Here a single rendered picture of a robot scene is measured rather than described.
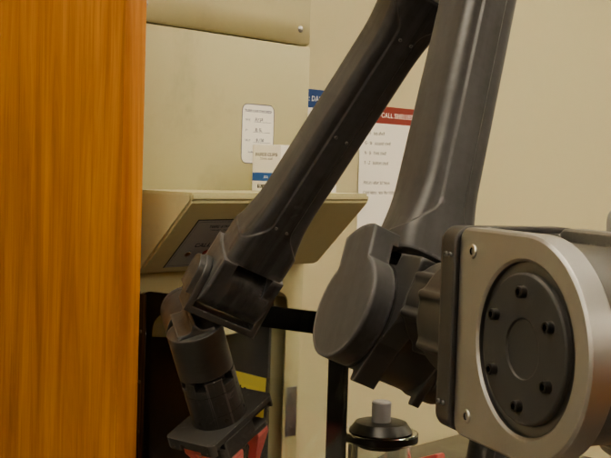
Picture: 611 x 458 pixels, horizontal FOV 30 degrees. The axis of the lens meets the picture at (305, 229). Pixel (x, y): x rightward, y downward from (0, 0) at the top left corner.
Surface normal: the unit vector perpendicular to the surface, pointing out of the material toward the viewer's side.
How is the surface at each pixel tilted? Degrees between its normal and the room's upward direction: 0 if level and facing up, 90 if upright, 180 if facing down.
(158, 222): 90
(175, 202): 90
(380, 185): 90
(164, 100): 90
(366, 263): 67
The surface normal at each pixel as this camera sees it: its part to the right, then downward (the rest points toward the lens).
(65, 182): -0.67, 0.02
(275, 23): 0.74, 0.06
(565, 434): -0.93, -0.01
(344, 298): -0.85, -0.40
